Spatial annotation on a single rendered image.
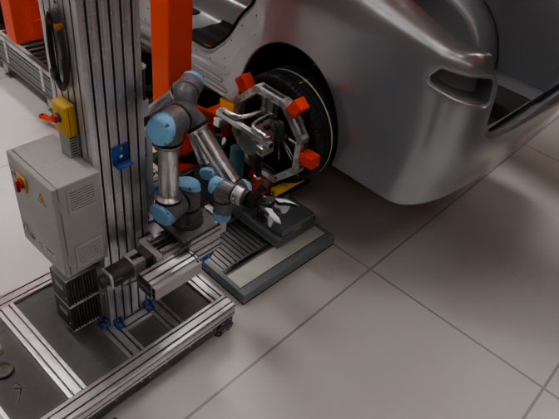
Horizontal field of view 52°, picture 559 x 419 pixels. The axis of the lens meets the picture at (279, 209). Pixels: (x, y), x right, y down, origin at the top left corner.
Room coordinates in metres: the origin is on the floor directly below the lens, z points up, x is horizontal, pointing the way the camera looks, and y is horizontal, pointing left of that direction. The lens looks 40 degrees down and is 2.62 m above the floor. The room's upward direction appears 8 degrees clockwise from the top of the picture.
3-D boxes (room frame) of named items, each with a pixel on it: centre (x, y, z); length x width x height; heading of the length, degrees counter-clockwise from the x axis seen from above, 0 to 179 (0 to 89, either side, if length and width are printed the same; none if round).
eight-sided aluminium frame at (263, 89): (2.81, 0.13, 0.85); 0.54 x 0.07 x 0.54; 51
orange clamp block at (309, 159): (2.61, -0.12, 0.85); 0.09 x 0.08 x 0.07; 51
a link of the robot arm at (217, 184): (1.78, 0.23, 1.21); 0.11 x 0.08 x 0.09; 67
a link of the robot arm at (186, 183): (2.00, 0.42, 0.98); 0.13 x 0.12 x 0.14; 157
